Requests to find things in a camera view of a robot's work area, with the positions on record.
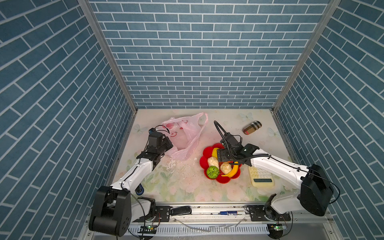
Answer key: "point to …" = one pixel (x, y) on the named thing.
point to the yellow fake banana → (233, 172)
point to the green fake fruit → (212, 172)
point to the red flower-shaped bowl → (207, 153)
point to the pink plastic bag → (184, 132)
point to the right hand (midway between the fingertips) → (221, 152)
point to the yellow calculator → (260, 177)
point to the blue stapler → (139, 190)
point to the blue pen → (228, 213)
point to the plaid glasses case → (252, 127)
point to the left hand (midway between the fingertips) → (171, 139)
